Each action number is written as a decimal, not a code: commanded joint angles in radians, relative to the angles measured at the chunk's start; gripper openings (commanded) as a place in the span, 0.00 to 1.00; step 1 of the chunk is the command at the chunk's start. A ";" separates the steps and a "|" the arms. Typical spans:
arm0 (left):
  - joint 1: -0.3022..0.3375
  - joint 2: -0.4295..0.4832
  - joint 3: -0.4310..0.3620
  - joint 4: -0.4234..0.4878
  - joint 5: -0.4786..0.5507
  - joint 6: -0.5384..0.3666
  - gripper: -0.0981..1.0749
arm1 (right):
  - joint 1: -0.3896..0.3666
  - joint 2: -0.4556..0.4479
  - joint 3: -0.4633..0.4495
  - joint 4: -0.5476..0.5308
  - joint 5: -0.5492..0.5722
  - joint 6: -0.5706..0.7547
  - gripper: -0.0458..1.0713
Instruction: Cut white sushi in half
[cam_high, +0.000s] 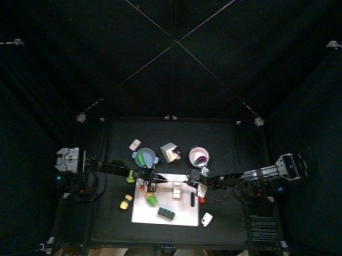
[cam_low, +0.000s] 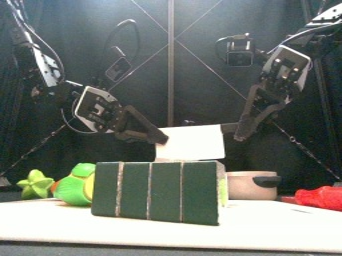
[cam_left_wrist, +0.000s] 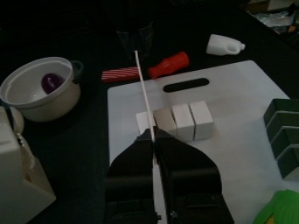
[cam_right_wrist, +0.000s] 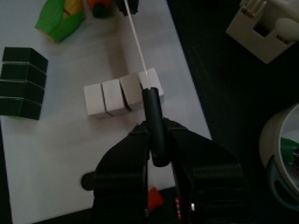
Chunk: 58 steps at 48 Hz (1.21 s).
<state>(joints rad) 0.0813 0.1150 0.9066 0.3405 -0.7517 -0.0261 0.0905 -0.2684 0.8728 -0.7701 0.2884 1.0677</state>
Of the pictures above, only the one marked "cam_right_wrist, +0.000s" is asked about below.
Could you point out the green toy vegetable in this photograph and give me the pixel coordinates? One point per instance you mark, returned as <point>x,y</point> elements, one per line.
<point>289,150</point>

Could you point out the white knife block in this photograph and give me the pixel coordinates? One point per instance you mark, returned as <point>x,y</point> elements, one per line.
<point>260,40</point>

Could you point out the toy corn with green husk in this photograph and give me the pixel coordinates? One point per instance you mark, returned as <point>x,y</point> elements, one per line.
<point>58,20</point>

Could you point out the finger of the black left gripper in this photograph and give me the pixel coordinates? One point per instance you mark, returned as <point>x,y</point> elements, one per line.
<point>128,6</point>

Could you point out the orange toy carrot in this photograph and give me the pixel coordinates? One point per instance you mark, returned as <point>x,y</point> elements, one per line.
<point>100,7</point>

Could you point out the dark green toy sushi roll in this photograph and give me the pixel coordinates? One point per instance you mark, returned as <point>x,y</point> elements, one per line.
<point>22,84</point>

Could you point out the red toy pepper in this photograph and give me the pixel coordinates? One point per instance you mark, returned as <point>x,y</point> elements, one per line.
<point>154,199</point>

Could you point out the white cutting board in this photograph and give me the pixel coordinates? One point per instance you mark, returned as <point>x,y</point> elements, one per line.
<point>58,151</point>

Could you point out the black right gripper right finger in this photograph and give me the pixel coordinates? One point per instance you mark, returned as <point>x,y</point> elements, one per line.
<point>210,180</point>

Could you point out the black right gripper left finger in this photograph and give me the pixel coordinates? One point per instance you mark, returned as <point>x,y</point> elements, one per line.
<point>121,180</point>

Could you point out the white round bowl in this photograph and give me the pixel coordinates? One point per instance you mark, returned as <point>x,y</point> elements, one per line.
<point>273,137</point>

